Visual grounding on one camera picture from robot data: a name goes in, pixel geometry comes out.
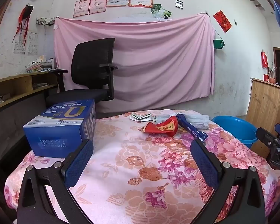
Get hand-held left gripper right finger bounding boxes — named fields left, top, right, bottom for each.
left=190, top=139, right=267, bottom=224

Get white plastic wrapper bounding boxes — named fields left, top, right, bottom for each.
left=185, top=111, right=211, bottom=130

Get person's right hand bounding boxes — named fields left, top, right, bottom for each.
left=273, top=175, right=280, bottom=203

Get green printed wrapper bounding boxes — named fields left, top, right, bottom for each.
left=130, top=112, right=152, bottom=122

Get black office chair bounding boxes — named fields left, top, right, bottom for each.
left=45, top=37, right=119, bottom=109

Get blue plastic basin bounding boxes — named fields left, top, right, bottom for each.
left=212, top=116, right=258, bottom=149

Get red tassel ornament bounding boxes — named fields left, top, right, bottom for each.
left=12, top=3, right=34, bottom=52

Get pink floral blanket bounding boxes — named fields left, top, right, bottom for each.
left=5, top=109, right=280, bottom=224

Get red paper envelope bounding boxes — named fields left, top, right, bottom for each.
left=213, top=10, right=232, bottom=33

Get blue cardboard box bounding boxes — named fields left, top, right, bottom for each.
left=23, top=99, right=97, bottom=158

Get wooden shelf desk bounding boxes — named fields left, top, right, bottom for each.
left=0, top=71, right=59, bottom=164

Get long blue wrapper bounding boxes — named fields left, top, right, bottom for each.
left=176, top=113, right=209, bottom=143

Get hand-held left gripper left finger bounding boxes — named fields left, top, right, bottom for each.
left=17, top=139, right=94, bottom=224

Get red wall hanging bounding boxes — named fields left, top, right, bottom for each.
left=261, top=49, right=269, bottom=70

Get wire wall rack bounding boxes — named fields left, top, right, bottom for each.
left=36, top=17, right=59, bottom=27

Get wooden cabinet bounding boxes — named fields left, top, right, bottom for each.
left=246, top=77, right=280, bottom=159

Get pink hanging cloth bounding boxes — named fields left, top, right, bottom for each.
left=54, top=13, right=216, bottom=114

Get stack of books and papers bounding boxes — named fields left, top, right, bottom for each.
left=25, top=55, right=57, bottom=73

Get wall calendar sheets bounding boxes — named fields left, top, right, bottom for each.
left=13, top=32, right=38, bottom=56

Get red snack wrapper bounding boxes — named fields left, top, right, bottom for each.
left=143, top=117, right=179, bottom=137

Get green hanging bag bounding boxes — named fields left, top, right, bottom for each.
left=213, top=39, right=225, bottom=50

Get green flower photos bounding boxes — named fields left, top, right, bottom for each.
left=151, top=4, right=172, bottom=19

